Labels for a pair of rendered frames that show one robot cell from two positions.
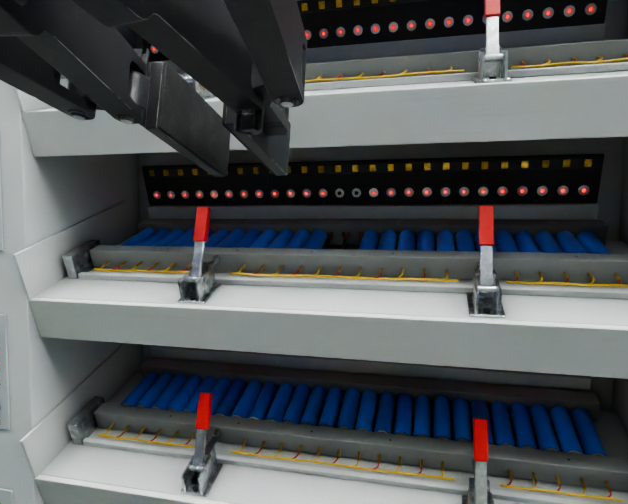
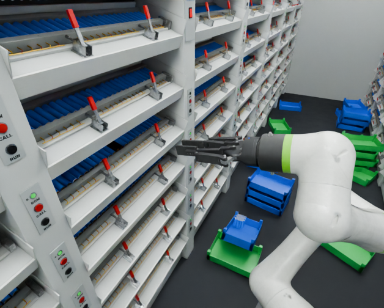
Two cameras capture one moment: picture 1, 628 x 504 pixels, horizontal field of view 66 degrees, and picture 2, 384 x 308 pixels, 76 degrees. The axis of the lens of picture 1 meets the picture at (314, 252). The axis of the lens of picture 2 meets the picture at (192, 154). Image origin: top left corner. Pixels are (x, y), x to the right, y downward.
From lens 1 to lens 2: 0.76 m
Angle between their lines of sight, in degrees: 77
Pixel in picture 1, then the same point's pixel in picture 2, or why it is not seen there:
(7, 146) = (44, 185)
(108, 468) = (99, 248)
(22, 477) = (84, 276)
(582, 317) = (171, 137)
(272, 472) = (129, 208)
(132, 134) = (90, 151)
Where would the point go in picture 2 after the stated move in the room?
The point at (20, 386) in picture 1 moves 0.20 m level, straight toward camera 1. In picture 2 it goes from (76, 255) to (149, 235)
